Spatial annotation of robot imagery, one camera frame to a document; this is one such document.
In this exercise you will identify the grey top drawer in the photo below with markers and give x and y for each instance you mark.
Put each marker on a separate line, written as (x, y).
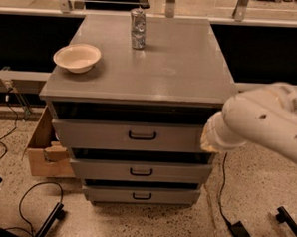
(77, 133)

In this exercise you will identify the brown cardboard box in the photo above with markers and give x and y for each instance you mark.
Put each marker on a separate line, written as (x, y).
(47, 157)

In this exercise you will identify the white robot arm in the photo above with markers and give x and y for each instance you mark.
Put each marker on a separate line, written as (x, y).
(266, 116)

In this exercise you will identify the grey drawer cabinet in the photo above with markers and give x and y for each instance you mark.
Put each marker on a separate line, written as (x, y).
(180, 77)

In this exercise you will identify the grey middle drawer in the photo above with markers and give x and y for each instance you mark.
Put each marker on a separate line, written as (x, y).
(141, 171)

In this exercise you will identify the grey drawer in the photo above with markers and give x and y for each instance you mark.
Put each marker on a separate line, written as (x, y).
(141, 195)
(77, 133)
(141, 171)

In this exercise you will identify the black power adapter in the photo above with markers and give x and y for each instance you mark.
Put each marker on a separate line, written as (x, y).
(238, 230)

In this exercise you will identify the white paper bowl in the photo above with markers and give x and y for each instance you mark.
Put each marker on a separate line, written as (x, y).
(77, 58)

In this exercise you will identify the black top drawer handle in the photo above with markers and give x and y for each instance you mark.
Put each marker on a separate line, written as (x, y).
(133, 135)

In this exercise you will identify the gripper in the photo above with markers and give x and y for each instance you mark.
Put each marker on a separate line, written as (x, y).
(213, 134)

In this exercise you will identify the crushed silver can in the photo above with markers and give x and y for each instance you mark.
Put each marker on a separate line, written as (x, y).
(138, 28)

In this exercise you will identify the black stand leg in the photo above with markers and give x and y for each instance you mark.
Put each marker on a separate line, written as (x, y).
(57, 214)
(284, 217)

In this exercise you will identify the grey bottom drawer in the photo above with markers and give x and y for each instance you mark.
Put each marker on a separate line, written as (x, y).
(141, 195)

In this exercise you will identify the black stand leg left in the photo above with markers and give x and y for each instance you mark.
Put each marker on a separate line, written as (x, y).
(57, 214)

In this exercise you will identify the black stand leg right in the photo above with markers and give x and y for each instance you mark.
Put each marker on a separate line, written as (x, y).
(284, 217)

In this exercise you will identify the black office chair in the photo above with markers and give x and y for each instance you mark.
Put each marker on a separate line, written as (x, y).
(112, 5)

